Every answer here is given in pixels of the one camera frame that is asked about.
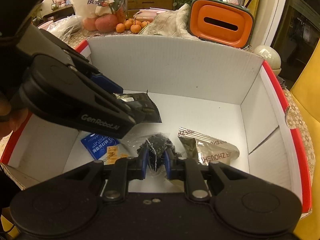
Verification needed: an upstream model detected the round cream ball container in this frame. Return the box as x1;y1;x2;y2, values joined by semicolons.
253;45;281;76

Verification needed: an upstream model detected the beige crumpled cloth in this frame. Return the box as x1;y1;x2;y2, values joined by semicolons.
139;3;199;40

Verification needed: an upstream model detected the orange green tissue box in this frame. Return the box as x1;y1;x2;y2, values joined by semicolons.
189;0;254;49

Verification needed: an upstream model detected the yellow giraffe plush chair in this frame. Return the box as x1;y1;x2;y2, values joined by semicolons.
288;42;320;240

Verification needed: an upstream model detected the pile of small oranges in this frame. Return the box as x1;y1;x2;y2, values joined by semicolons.
116;19;150;34

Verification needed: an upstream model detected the pink flat box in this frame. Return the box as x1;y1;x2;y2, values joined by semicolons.
133;8;170;22

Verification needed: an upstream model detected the clear crumpled plastic bag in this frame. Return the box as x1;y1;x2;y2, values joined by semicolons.
47;15;82;43

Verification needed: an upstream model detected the black mesh snack bag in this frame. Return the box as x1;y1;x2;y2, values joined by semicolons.
121;133;181;175

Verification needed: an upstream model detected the blue snack packet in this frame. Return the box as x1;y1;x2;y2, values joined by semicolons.
81;133;130;165

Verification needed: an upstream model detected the red white cardboard box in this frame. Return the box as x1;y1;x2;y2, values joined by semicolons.
1;35;312;213

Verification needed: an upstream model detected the silver foil snack wrapper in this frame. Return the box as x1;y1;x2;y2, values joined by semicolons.
177;127;240;165

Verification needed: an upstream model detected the wooden tv cabinet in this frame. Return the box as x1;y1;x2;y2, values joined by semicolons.
127;0;174;10

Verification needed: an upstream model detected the black snack packet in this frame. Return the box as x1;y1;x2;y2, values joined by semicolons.
114;93;162;123

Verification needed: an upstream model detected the person's left hand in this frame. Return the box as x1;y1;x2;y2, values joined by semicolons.
0;93;29;139

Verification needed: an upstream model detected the red apple left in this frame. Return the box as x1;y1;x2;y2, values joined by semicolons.
82;17;97;31

